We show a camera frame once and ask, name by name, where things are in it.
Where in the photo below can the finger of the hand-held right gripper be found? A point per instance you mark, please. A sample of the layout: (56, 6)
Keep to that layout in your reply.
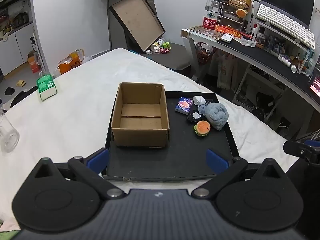
(297, 148)

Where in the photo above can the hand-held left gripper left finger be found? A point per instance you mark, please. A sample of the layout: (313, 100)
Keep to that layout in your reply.
(98, 159)

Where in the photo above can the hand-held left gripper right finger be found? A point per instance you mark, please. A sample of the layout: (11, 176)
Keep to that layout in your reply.
(215, 161)

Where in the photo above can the black tray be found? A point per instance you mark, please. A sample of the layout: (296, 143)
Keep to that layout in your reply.
(185, 152)

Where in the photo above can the hamburger toy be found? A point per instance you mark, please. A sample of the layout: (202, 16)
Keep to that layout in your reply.
(202, 128)

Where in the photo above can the grey fluffy cloth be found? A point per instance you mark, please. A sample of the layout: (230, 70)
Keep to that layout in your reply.
(217, 116)

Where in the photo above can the brown cardboard box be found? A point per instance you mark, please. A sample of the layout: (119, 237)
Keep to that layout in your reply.
(138, 137)

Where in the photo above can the small blue-grey plush toy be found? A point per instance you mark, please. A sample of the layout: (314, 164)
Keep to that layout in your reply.
(202, 108)

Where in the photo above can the white crumpled paper ball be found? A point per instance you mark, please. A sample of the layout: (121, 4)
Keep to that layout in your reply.
(199, 100)

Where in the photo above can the purple tissue pack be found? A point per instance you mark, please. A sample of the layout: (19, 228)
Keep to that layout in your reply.
(184, 105)

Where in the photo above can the small lit screen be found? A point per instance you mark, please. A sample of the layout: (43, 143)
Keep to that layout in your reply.
(315, 83)

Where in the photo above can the white shelf unit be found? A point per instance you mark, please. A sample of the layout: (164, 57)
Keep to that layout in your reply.
(260, 85)

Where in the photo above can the green tissue box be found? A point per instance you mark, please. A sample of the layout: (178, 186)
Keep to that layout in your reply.
(46, 86)

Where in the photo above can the white tote bag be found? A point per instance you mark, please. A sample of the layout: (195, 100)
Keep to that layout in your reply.
(226, 72)

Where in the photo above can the clear plastic cup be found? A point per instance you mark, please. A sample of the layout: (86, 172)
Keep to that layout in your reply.
(8, 135)

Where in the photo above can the black curved desk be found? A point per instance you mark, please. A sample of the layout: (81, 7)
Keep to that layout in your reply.
(260, 60)

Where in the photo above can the orange paper bag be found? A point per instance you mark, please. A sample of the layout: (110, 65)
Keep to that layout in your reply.
(71, 61)

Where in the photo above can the yellow slipper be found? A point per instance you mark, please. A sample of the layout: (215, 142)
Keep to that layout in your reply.
(21, 83)

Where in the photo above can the black slipper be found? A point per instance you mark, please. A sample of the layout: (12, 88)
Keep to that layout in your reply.
(10, 91)

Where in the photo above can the clear acrylic laptop stand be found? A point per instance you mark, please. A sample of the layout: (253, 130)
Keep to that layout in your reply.
(280, 36)

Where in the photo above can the orange cardboard box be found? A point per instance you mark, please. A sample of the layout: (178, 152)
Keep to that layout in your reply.
(34, 63)

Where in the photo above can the pink toy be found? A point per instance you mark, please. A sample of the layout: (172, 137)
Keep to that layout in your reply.
(165, 50)

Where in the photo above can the small white toy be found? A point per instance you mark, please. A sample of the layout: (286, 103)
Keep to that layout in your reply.
(156, 51)

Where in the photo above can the white remote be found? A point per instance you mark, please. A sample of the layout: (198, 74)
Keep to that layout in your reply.
(227, 37)

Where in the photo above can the white keyboard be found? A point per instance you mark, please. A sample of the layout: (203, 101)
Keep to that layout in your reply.
(285, 25)

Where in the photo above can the green toy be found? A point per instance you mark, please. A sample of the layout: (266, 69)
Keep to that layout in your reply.
(167, 45)

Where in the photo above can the white and green can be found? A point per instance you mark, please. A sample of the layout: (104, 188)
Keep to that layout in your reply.
(158, 43)

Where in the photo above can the long red box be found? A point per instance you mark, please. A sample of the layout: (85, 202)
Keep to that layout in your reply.
(235, 32)

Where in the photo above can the white cabinet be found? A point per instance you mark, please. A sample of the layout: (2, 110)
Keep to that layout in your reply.
(22, 47)

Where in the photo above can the clear acrylic organizer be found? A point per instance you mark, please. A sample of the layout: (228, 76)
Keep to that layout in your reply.
(231, 20)

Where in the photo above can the leaning brown tray lid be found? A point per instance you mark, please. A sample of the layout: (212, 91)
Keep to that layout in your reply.
(136, 20)

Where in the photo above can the water bottle red label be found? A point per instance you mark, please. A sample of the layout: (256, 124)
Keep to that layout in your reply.
(210, 15)

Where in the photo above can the hamburger plush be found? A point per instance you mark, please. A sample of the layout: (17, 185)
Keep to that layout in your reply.
(241, 13)

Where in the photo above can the woven basket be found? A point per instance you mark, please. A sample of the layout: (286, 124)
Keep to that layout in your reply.
(238, 2)

